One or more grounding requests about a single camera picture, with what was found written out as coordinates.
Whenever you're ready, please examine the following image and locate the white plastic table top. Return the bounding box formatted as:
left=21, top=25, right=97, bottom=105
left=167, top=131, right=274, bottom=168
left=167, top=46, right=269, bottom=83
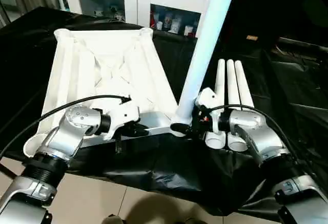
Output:
left=23, top=27, right=188, bottom=159

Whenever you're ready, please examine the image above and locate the white plastic table leg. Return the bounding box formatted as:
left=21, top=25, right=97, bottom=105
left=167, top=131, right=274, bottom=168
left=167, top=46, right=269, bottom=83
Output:
left=170, top=0, right=240, bottom=138
left=234, top=60, right=256, bottom=113
left=205, top=58, right=228, bottom=150
left=225, top=58, right=250, bottom=152

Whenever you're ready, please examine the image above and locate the black mat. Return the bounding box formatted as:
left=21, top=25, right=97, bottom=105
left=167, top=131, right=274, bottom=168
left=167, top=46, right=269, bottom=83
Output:
left=0, top=6, right=328, bottom=219

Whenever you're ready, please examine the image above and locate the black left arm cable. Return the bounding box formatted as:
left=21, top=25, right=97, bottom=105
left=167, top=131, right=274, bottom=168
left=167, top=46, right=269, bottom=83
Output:
left=0, top=95, right=132, bottom=161

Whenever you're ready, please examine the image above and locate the black metal rail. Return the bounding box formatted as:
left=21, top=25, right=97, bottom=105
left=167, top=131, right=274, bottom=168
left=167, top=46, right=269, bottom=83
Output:
left=277, top=37, right=328, bottom=55

